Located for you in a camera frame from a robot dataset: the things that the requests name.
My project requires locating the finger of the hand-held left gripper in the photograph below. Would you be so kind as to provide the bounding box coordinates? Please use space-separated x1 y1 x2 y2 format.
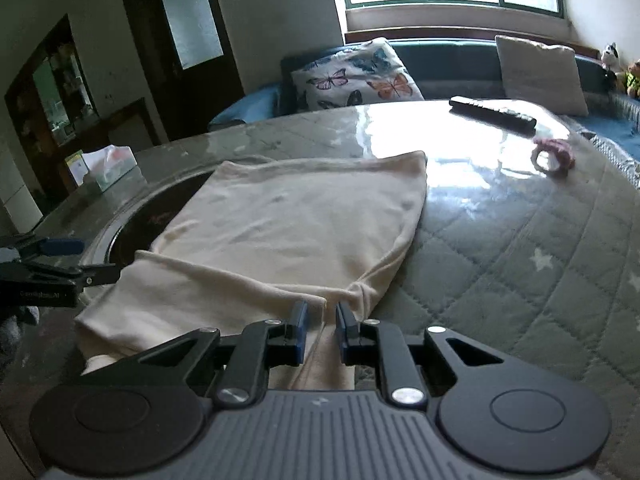
0 235 85 261
30 262 122 288

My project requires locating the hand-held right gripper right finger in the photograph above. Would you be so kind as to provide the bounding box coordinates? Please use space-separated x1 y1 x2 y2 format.
336 301 576 407

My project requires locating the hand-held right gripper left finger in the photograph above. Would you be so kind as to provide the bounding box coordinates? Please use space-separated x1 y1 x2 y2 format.
80 301 309 408

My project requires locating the cream long-sleeved garment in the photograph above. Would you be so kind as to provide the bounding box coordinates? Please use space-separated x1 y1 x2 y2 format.
75 150 428 391

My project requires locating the round black induction cooktop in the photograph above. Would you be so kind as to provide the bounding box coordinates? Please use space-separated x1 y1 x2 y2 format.
107 170 216 268

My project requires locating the tissue box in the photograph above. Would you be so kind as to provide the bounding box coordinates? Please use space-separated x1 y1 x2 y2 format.
65 145 138 193

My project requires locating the dark glass-front display cabinet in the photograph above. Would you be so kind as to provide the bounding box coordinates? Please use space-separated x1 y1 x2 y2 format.
4 14 106 196

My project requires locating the dark door with frosted glass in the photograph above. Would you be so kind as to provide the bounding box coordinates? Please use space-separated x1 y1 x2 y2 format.
117 0 246 146

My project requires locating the butterfly print pillow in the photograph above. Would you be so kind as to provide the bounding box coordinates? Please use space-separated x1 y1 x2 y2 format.
291 37 425 114

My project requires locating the black remote control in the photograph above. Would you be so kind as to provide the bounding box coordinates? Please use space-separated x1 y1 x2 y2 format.
448 96 537 134

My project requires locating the pink hair scrunchie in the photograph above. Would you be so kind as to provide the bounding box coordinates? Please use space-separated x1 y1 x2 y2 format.
531 136 576 177

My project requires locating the teal sofa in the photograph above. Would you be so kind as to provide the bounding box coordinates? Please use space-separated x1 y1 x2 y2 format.
207 40 640 136

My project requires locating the plain white pillow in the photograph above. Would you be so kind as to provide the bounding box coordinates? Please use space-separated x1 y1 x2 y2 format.
495 35 590 116

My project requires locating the black and white plush toy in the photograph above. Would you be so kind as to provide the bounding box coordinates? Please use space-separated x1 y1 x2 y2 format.
600 42 622 77

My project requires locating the yellow and green plush toy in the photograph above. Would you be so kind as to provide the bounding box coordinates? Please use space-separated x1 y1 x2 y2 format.
622 59 640 100

